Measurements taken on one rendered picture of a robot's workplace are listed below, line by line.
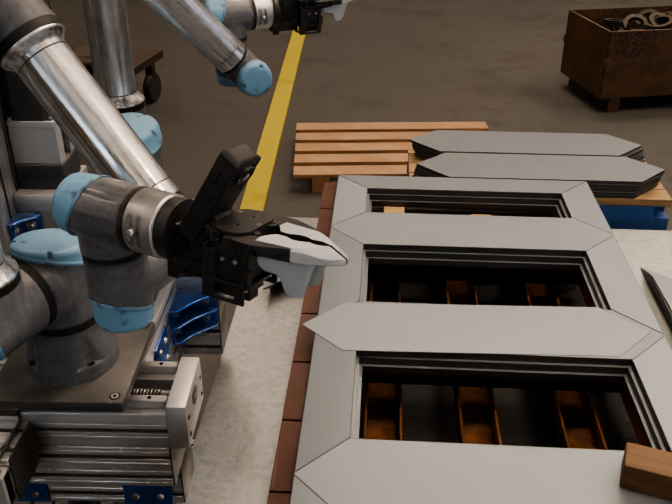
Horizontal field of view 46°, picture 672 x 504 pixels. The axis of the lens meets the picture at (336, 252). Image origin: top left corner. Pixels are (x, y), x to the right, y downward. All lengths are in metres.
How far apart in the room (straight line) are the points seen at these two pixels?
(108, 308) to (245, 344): 1.03
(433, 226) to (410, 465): 0.88
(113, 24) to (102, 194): 0.87
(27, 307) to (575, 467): 0.92
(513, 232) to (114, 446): 1.18
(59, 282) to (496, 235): 1.21
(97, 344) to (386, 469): 0.52
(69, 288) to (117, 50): 0.67
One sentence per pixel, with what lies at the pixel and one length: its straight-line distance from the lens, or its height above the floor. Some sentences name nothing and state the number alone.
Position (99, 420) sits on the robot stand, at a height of 0.96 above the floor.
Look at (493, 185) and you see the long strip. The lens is 2.37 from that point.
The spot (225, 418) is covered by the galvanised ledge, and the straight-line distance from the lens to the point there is 1.77.
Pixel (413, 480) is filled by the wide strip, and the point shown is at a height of 0.87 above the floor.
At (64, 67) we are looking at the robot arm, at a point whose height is 1.55.
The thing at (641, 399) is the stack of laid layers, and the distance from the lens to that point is 1.65.
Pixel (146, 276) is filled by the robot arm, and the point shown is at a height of 1.35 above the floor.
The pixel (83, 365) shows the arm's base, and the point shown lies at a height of 1.07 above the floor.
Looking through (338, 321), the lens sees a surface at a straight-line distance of 1.72.
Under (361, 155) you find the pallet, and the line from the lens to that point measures 4.49.
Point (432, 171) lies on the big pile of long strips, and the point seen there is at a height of 0.84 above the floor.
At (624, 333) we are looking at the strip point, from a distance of 1.79.
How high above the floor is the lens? 1.85
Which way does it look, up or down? 30 degrees down
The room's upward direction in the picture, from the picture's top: straight up
